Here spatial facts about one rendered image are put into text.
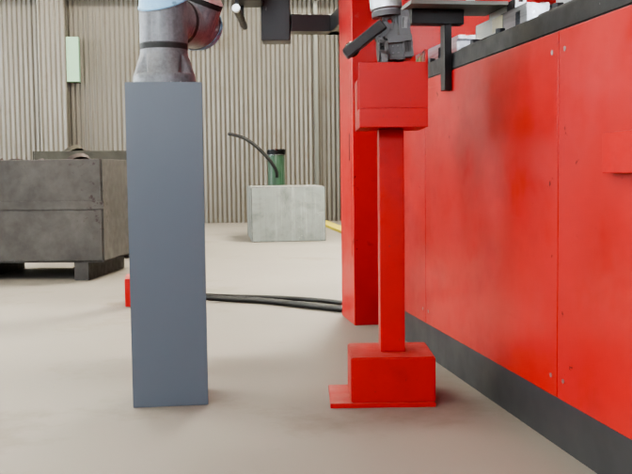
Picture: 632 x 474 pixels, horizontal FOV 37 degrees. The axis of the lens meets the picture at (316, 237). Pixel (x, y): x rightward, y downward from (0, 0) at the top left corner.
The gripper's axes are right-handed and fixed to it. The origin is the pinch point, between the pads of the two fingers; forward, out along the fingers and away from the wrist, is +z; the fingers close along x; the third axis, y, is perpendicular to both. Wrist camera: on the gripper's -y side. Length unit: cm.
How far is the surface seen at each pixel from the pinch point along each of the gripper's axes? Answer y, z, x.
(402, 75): 3.8, -4.3, -4.9
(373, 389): -10, 68, -5
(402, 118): 3.1, 5.4, -4.9
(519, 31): 28.7, -10.0, -17.8
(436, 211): 16, 30, 46
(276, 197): -47, 31, 542
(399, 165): 1.9, 16.2, 2.2
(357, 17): 3, -38, 116
